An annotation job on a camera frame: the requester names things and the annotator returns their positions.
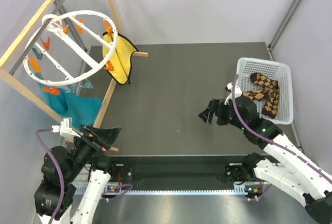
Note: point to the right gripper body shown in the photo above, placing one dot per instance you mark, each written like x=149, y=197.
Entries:
x=224, y=116

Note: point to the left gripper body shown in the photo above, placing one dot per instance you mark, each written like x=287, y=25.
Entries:
x=85, y=148

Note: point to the brown argyle sock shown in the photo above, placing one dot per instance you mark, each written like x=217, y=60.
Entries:
x=271, y=97
x=267, y=86

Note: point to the teal clothespin front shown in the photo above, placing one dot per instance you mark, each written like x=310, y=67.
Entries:
x=86, y=84

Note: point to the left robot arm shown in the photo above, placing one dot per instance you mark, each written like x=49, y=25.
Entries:
x=54, y=196

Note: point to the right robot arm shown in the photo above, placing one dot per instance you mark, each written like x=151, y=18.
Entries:
x=294, y=173

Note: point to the teal cloth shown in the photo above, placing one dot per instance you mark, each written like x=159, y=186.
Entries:
x=82, y=110

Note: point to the white plastic basket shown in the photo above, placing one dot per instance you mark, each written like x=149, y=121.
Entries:
x=275, y=71

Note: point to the orange clothespin on teal cloth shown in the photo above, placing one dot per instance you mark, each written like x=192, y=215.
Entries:
x=51, y=90

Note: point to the yellow cloth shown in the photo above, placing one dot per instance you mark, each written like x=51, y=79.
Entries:
x=121, y=60

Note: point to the orange clothespin on yellow cloth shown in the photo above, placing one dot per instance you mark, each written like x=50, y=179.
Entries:
x=108, y=27

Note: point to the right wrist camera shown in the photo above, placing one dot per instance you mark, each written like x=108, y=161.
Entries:
x=234, y=91

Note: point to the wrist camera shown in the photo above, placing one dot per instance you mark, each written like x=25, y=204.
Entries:
x=234, y=91
x=65, y=129

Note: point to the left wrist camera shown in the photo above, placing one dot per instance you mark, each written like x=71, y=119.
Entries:
x=65, y=129

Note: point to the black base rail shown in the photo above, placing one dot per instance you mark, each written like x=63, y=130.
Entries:
x=134, y=169

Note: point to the wooden drying rack frame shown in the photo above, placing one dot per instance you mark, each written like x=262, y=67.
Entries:
x=52, y=22

